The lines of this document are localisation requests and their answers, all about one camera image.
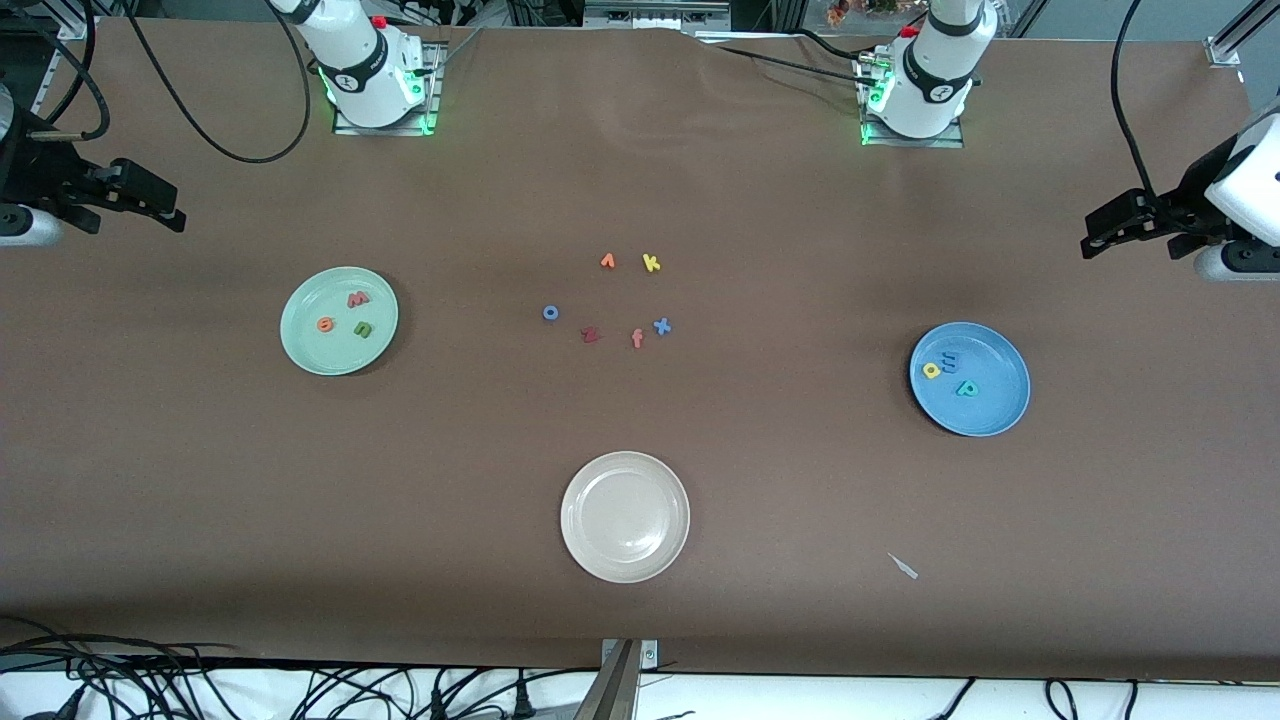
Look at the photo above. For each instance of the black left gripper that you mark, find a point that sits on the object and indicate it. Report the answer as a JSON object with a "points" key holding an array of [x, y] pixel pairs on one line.
{"points": [[1190, 193]]}

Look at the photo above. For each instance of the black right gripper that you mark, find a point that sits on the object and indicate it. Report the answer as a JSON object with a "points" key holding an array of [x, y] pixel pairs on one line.
{"points": [[33, 170]]}

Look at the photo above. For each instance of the teal foam letter p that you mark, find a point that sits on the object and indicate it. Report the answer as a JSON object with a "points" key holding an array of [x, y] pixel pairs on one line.
{"points": [[961, 392]]}

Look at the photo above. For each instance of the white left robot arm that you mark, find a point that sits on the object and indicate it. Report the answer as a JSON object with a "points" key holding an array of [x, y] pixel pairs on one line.
{"points": [[935, 70]]}

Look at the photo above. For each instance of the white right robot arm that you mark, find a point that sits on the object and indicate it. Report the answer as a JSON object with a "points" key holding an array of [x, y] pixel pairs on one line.
{"points": [[360, 60]]}

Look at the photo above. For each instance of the blue plate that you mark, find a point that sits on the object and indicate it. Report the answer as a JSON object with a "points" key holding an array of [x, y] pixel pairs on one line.
{"points": [[990, 410]]}

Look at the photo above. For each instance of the green plate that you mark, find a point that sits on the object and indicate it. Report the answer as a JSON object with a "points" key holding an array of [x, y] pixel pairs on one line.
{"points": [[338, 350]]}

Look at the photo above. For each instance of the white tape scrap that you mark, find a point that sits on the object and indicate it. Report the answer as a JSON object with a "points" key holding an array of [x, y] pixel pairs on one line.
{"points": [[903, 566]]}

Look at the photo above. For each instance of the brown paper table cover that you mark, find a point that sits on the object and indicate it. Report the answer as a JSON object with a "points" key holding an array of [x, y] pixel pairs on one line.
{"points": [[640, 180]]}

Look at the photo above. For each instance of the grey power strip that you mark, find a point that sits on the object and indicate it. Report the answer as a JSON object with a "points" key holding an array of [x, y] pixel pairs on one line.
{"points": [[655, 15]]}

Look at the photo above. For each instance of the beige plate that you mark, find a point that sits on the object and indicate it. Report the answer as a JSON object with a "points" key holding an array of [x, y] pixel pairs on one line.
{"points": [[625, 517]]}

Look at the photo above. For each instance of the black power plug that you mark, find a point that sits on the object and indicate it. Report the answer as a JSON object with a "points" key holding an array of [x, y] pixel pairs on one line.
{"points": [[521, 705]]}

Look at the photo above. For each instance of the aluminium frame profile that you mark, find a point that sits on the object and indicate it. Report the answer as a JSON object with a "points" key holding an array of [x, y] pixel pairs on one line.
{"points": [[1225, 50], [75, 28]]}

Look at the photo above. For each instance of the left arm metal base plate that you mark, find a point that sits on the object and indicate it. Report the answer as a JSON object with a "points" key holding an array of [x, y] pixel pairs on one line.
{"points": [[915, 143]]}

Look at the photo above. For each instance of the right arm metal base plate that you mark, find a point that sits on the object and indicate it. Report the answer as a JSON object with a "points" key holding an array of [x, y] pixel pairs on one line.
{"points": [[385, 131]]}

